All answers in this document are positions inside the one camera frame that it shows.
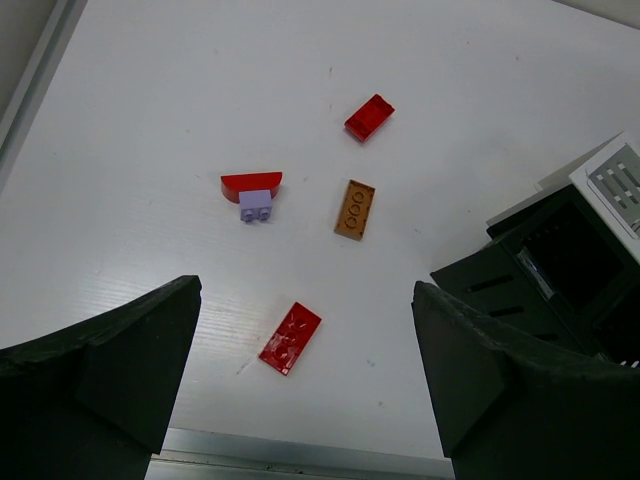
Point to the small lavender lego brick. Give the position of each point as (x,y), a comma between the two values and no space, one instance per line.
(255,205)

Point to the aluminium table edge rail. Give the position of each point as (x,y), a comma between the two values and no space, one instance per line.
(189,454)

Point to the red curved lego brick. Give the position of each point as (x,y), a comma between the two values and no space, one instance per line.
(233,184)

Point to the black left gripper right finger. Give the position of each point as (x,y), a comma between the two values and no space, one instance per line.
(510,406)

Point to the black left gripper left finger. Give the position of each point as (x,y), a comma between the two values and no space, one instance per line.
(94,400)

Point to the white slotted container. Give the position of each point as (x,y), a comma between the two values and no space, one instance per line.
(607,177)

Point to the black slotted container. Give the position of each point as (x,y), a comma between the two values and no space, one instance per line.
(556,271)

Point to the tan lego plate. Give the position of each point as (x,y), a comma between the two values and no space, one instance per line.
(355,210)

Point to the red lego plate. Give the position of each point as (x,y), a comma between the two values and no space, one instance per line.
(290,338)

